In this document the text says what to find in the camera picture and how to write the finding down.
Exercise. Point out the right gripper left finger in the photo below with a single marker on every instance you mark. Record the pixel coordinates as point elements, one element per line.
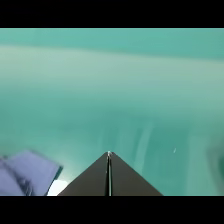
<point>95,180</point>

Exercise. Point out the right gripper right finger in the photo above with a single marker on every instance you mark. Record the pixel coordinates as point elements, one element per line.
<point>126,181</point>

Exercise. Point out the purple shirt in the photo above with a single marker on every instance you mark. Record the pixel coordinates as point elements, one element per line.
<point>30,173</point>

